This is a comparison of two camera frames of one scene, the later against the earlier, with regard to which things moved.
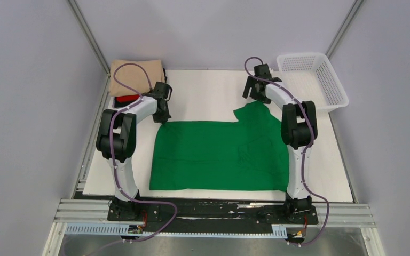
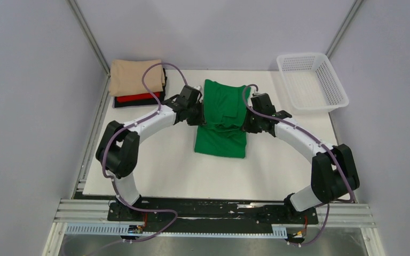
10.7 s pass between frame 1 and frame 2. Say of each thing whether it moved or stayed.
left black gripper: moved
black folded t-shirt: stayed
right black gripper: moved
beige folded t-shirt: stayed
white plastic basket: stayed
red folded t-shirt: stayed
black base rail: stayed
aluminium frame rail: stayed
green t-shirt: moved
